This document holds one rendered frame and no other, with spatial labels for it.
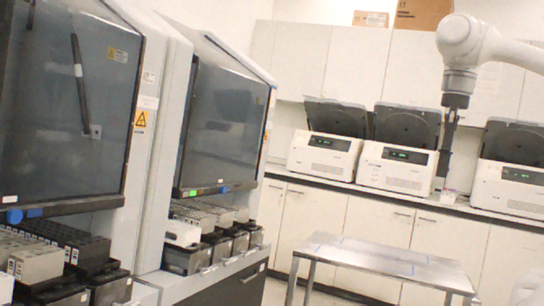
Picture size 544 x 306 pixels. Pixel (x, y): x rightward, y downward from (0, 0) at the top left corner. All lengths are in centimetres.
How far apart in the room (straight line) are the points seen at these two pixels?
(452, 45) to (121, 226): 94
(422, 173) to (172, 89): 254
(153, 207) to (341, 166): 246
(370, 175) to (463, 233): 78
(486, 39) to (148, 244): 105
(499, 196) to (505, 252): 39
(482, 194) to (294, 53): 194
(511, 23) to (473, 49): 317
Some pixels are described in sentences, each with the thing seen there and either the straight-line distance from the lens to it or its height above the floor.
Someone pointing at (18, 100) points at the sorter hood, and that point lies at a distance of 98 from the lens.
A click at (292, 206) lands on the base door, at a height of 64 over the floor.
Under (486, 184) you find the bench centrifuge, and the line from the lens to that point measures 359.
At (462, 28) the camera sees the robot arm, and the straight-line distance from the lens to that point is 118.
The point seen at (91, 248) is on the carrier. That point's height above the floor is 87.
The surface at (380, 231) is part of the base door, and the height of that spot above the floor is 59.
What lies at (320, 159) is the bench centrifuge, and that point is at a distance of 372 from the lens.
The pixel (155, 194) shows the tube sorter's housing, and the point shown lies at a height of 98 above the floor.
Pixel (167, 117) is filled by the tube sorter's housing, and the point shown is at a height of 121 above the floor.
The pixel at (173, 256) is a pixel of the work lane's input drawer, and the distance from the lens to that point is 149.
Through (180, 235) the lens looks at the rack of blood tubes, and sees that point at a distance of 149.
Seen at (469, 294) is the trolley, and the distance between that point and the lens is 164.
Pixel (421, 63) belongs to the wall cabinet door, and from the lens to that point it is 395.
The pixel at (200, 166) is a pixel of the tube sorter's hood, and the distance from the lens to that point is 154.
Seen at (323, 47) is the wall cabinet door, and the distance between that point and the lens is 412.
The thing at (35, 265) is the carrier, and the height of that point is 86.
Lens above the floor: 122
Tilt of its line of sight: 3 degrees down
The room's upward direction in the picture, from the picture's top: 9 degrees clockwise
